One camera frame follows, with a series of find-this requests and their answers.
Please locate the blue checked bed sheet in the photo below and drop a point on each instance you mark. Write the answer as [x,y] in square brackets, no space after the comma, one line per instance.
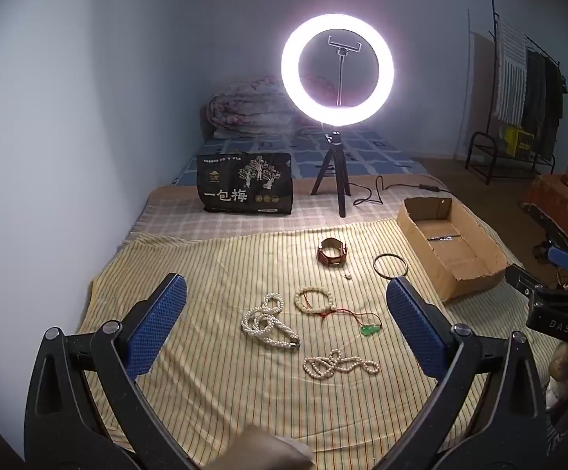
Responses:
[372,149]

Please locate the dark hanging garments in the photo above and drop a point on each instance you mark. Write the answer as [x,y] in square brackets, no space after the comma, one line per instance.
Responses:
[543,93]

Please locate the striped hanging garment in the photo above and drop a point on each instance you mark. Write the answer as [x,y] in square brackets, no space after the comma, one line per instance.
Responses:
[511,73]

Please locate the yellow striped cloth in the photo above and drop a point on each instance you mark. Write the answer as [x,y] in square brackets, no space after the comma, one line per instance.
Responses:
[205,264]

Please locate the folded floral quilt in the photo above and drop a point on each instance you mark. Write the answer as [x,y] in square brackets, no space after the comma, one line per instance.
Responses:
[244,107]

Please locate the phone clamp on pole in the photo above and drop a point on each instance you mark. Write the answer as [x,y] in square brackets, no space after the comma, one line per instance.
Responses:
[344,49]

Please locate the thin metal bangle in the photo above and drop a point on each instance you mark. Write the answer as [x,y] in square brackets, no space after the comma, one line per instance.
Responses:
[375,265]

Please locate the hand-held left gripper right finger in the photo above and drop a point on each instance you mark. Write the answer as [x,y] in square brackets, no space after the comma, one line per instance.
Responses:
[411,323]

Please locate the beige checked blanket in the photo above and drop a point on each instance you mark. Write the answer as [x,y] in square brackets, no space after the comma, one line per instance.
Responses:
[274,227]

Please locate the cardboard box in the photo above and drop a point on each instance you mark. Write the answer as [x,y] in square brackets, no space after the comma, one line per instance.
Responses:
[465,264]

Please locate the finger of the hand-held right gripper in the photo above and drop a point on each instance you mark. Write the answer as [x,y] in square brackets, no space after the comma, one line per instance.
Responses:
[521,278]
[565,258]

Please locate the tan cloth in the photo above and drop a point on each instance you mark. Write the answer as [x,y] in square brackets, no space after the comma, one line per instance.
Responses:
[259,450]

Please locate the black printed bag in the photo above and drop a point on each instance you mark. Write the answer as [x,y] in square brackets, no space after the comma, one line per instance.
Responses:
[244,183]

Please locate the black tripod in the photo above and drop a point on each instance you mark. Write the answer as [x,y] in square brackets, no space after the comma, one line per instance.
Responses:
[332,166]

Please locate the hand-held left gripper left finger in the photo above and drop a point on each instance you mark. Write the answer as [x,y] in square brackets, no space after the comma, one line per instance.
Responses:
[162,317]

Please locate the yellow box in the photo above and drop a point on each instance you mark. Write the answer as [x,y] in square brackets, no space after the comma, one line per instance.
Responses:
[517,139]

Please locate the black clothes rack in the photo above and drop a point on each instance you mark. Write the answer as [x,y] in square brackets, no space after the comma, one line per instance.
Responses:
[495,34]

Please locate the orange cloth covered furniture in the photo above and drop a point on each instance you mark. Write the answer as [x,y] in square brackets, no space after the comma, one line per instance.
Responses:
[562,200]

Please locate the black low metal rack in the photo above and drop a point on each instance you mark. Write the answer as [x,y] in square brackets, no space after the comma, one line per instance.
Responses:
[479,152]

